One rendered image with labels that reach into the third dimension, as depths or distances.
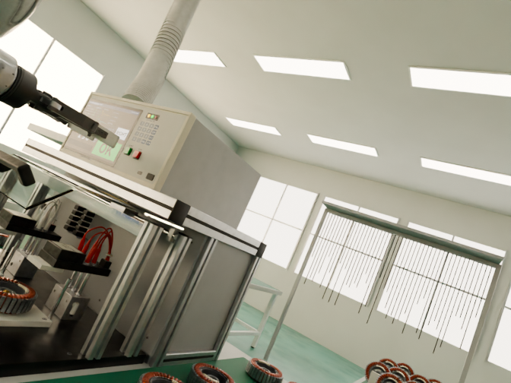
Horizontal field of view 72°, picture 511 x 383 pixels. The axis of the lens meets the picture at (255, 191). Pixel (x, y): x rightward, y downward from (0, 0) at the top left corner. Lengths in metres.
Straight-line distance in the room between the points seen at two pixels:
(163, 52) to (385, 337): 5.81
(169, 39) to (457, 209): 5.84
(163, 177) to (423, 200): 6.59
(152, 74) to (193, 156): 1.50
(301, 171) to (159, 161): 7.16
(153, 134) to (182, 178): 0.13
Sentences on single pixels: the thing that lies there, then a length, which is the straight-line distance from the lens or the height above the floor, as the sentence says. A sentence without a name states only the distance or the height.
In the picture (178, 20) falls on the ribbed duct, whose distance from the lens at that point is 2.65.
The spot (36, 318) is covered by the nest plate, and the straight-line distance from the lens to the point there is 0.87.
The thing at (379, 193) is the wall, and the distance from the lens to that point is 7.33.
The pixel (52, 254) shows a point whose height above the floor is 0.90.
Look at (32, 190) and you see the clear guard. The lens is 0.64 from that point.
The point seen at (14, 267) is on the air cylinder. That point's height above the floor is 0.79.
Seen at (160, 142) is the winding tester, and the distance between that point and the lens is 0.89.
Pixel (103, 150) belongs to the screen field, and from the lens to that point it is 1.03.
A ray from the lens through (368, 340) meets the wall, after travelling 6.93.
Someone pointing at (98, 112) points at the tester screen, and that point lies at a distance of 1.13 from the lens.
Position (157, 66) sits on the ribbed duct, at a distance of 2.41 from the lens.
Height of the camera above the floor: 1.09
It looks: 9 degrees up
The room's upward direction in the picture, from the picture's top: 24 degrees clockwise
